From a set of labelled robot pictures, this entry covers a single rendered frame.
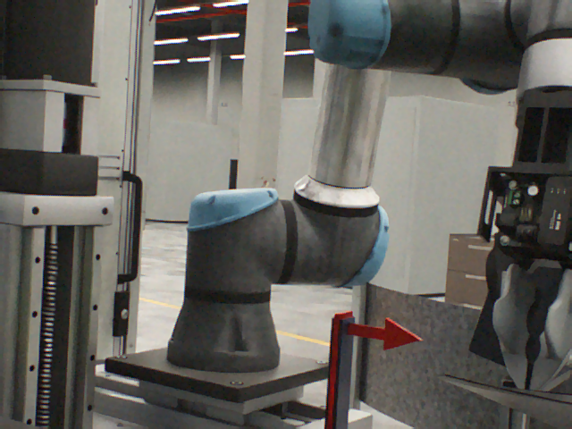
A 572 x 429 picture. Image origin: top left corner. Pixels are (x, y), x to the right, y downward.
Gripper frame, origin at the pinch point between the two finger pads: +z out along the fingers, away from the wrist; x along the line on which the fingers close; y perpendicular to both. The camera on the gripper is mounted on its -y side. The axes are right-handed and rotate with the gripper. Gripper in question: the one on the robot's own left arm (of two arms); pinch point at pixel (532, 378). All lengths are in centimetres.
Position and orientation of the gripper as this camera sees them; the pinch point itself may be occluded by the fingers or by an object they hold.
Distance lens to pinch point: 71.6
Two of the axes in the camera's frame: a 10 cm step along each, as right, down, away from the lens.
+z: -2.1, 9.6, -2.1
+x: 8.6, 0.8, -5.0
